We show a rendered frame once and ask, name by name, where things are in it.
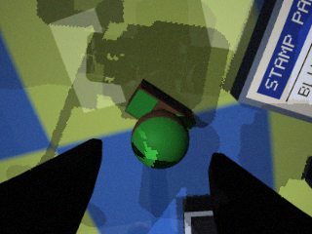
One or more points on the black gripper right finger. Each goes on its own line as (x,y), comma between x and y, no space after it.
(242,204)

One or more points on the dark grey flat bar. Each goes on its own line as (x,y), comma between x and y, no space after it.
(308,177)

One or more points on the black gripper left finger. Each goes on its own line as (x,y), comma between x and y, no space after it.
(52,197)

